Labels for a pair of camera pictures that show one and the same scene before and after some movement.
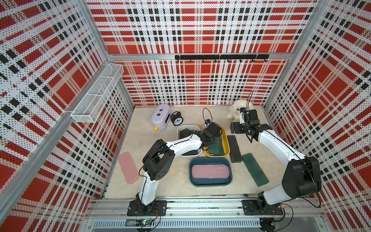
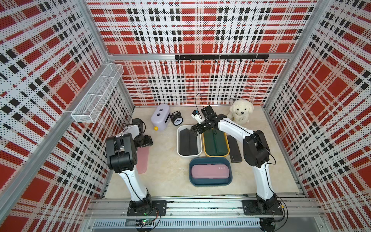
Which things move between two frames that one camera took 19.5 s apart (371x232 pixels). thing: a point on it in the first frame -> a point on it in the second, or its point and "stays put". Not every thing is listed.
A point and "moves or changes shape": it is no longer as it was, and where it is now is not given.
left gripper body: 213,138 -> 142,141
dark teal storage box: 211,182 stays put
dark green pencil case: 216,149 stays put
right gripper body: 240,128 -> 202,127
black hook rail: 221,56 stays put
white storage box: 191,127 stays put
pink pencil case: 210,171 stays put
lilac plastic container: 161,116 stays put
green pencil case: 255,171 moves or changes shape
